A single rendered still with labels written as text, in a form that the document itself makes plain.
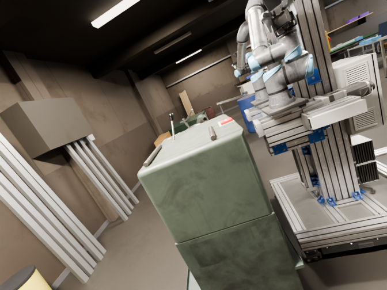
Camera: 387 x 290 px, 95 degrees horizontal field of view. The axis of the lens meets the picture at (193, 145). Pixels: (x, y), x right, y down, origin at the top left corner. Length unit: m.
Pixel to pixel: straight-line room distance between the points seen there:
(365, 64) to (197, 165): 1.22
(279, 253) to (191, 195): 0.50
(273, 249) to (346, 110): 0.80
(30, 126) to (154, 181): 2.57
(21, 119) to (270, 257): 3.12
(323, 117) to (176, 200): 0.89
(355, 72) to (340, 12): 9.74
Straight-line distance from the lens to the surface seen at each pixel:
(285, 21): 0.79
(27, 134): 3.26
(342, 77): 1.51
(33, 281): 2.68
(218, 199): 0.79
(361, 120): 1.62
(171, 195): 0.79
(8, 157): 2.94
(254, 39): 1.06
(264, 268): 1.09
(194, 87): 9.84
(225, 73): 9.75
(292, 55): 0.96
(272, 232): 0.94
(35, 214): 2.81
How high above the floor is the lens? 1.44
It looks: 14 degrees down
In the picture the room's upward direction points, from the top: 25 degrees counter-clockwise
